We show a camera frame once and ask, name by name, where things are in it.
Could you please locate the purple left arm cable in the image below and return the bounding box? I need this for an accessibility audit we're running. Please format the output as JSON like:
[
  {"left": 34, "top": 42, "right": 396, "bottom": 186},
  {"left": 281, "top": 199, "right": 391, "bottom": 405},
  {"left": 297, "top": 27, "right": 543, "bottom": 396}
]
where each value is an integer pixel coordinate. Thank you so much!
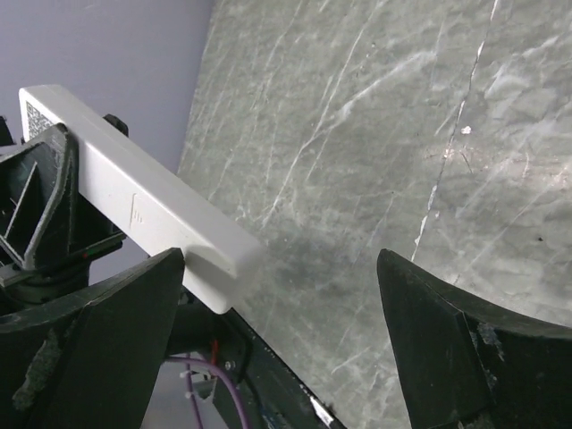
[{"left": 167, "top": 355, "right": 260, "bottom": 429}]

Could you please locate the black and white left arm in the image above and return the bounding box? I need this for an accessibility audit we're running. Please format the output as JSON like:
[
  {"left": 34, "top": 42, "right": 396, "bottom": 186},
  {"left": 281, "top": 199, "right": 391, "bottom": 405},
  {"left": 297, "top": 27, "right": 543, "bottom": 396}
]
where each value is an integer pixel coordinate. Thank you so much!
[{"left": 1, "top": 124, "right": 341, "bottom": 428}]

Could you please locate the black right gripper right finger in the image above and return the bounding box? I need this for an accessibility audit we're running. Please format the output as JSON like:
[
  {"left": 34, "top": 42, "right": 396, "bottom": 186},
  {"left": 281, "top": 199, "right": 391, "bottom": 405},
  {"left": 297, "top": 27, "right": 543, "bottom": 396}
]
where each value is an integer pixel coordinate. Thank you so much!
[{"left": 377, "top": 249, "right": 571, "bottom": 428}]

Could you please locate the long white remote control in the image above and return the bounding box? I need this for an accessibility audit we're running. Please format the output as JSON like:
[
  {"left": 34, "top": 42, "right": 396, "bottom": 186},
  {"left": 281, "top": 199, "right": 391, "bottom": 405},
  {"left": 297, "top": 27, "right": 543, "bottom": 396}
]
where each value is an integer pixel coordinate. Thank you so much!
[{"left": 19, "top": 84, "right": 265, "bottom": 314}]

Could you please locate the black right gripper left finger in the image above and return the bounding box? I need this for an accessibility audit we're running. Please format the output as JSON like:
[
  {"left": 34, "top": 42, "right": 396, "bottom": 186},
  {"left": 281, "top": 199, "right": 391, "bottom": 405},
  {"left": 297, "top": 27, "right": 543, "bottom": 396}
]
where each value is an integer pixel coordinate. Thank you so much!
[{"left": 1, "top": 248, "right": 184, "bottom": 428}]

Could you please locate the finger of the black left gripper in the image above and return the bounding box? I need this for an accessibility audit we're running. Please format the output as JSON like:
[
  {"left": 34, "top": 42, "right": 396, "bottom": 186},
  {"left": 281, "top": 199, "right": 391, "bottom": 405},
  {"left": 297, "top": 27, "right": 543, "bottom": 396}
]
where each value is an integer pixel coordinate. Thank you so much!
[
  {"left": 104, "top": 114, "right": 129, "bottom": 137},
  {"left": 1, "top": 123, "right": 79, "bottom": 267}
]

